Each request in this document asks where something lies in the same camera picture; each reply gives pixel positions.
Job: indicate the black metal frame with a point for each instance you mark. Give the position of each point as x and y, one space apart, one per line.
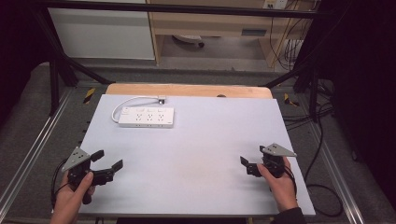
174 8

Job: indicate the yellow black floor tape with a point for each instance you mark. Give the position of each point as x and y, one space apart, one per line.
290 100
89 95

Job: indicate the person's right hand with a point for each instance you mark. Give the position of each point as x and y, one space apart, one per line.
281 188

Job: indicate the white power strip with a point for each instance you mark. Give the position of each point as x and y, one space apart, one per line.
146 117

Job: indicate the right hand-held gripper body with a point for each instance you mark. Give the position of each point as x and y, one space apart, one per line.
274 161

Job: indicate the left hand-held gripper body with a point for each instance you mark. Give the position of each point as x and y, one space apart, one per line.
77 161

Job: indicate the person's left hand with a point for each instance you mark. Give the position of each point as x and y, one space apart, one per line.
70 200

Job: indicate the aluminium floor rail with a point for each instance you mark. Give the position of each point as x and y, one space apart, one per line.
34 146
336 180

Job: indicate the office chair base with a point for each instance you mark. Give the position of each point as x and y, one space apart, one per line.
188 39

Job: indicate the white cabinet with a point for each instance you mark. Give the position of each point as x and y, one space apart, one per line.
99 34

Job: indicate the white power plug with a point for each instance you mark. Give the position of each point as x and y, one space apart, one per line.
162 99

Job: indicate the wooden table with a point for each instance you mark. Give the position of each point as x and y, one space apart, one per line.
186 90

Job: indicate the light wooden desk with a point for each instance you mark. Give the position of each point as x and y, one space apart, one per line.
211 21

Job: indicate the white wall socket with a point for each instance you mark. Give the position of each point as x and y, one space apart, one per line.
274 3

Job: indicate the dark curtain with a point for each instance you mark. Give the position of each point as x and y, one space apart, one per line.
18 46
364 93

